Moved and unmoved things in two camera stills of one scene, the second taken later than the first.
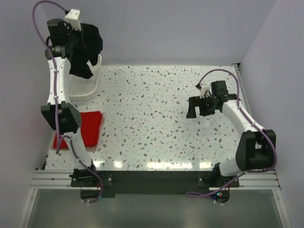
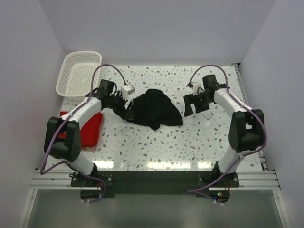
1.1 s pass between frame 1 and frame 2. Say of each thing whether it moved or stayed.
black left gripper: moved
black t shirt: moved
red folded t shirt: stayed
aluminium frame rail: stayed
